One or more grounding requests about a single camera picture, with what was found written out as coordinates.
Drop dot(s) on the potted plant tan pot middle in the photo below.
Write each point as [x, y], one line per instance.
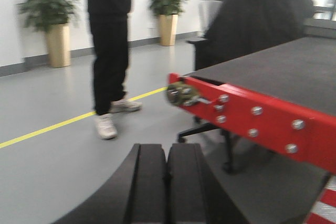
[167, 12]

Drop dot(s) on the black jacket on chair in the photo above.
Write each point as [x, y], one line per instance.
[242, 27]

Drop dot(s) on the potted plant tan pot left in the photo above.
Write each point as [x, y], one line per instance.
[51, 17]

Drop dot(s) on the potted plant white pot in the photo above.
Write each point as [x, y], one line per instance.
[208, 10]

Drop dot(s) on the black office chair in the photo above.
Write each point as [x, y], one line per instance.
[233, 110]

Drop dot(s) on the red conveyor frame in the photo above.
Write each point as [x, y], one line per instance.
[292, 130]

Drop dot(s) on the potted plant tan pot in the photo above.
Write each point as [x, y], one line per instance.
[51, 17]
[167, 12]

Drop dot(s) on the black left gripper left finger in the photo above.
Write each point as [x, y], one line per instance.
[134, 193]

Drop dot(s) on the person in black clothes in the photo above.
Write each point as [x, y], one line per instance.
[108, 21]

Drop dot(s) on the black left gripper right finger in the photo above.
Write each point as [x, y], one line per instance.
[196, 195]

